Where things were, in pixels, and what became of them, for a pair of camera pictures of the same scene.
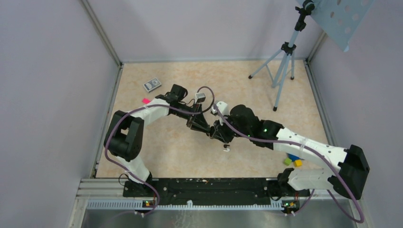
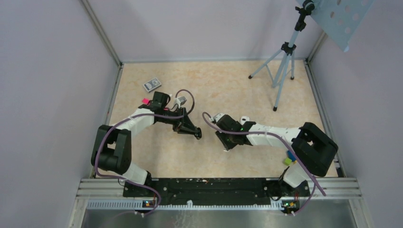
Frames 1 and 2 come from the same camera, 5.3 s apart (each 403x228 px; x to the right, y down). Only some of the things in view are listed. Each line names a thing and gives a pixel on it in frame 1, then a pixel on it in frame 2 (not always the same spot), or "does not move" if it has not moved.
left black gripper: x=199 y=123 → x=185 y=125
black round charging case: x=212 y=132 → x=199 y=133
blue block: x=292 y=156 does not move
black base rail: x=210 y=192 does not move
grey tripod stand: x=276 y=64 does not move
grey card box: x=152 y=84 does not move
